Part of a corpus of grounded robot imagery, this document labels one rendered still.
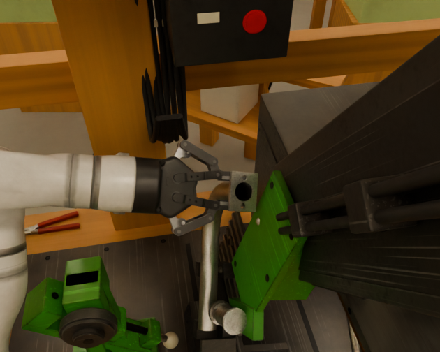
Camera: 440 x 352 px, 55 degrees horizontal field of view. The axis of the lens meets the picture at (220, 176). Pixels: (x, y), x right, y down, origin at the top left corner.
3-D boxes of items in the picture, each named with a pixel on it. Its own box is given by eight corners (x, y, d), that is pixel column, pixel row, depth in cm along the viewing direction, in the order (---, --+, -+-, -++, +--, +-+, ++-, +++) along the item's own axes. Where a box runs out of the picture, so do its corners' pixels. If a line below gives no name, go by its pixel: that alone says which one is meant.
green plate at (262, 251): (295, 324, 64) (360, 238, 51) (245, 326, 62) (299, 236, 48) (275, 262, 73) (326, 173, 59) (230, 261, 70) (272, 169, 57)
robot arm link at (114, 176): (129, 154, 64) (86, 149, 62) (138, 149, 53) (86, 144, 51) (124, 214, 63) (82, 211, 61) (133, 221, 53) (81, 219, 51)
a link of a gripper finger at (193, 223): (169, 228, 59) (204, 207, 61) (175, 239, 59) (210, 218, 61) (173, 230, 57) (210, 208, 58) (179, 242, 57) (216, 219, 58)
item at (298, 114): (405, 260, 91) (471, 136, 67) (269, 282, 87) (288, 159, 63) (368, 198, 104) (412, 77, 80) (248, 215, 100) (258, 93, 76)
